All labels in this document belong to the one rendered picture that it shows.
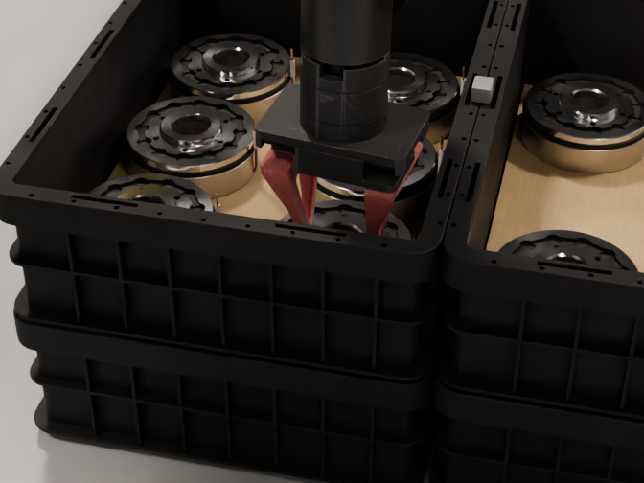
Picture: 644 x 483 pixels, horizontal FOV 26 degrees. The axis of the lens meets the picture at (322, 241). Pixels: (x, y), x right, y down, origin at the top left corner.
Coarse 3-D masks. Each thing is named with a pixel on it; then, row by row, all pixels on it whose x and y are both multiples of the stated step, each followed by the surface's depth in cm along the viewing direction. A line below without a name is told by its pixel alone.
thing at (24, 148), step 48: (144, 0) 112; (96, 48) 105; (480, 48) 105; (0, 192) 90; (48, 192) 90; (432, 192) 90; (144, 240) 90; (192, 240) 89; (240, 240) 88; (288, 240) 87; (336, 240) 87; (384, 240) 86; (432, 240) 86
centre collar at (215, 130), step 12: (192, 108) 110; (168, 120) 109; (180, 120) 109; (192, 120) 110; (204, 120) 109; (216, 120) 109; (168, 132) 107; (204, 132) 107; (216, 132) 107; (180, 144) 107; (192, 144) 107; (204, 144) 107
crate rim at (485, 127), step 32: (512, 0) 111; (512, 32) 107; (512, 64) 104; (480, 128) 96; (480, 160) 93; (480, 192) 91; (448, 224) 88; (448, 256) 85; (480, 256) 85; (512, 256) 85; (480, 288) 86; (512, 288) 85; (544, 288) 84; (576, 288) 84; (608, 288) 83; (640, 288) 83
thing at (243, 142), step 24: (192, 96) 113; (144, 120) 110; (240, 120) 110; (144, 144) 108; (168, 144) 107; (216, 144) 107; (240, 144) 107; (168, 168) 105; (192, 168) 105; (216, 168) 105
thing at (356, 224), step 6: (336, 216) 99; (342, 216) 99; (318, 222) 98; (324, 222) 98; (330, 222) 98; (336, 222) 98; (342, 222) 98; (348, 222) 98; (354, 222) 98; (360, 222) 98; (336, 228) 98; (342, 228) 98; (348, 228) 98; (354, 228) 98; (360, 228) 98
